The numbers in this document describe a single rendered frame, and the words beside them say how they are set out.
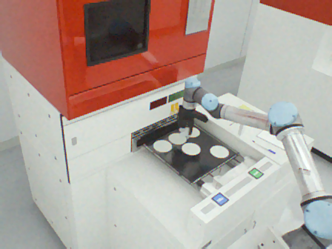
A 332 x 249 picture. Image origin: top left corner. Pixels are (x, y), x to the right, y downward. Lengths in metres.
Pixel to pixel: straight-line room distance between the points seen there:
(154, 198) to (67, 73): 0.72
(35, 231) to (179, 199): 1.28
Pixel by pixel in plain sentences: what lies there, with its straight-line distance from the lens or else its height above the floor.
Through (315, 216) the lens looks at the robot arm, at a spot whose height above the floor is 1.16.
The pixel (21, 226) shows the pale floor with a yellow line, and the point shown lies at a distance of 2.64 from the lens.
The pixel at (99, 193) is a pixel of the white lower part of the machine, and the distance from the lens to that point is 1.84.
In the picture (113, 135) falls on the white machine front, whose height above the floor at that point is 1.01.
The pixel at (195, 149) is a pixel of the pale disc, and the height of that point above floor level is 0.90.
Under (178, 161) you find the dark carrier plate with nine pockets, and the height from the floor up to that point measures 0.90.
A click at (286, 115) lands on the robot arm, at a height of 1.34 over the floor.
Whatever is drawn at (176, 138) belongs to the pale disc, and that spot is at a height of 0.90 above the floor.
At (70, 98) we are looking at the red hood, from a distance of 1.33.
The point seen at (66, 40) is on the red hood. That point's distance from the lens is 1.23.
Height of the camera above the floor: 2.01
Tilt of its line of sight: 35 degrees down
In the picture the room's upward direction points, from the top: 6 degrees clockwise
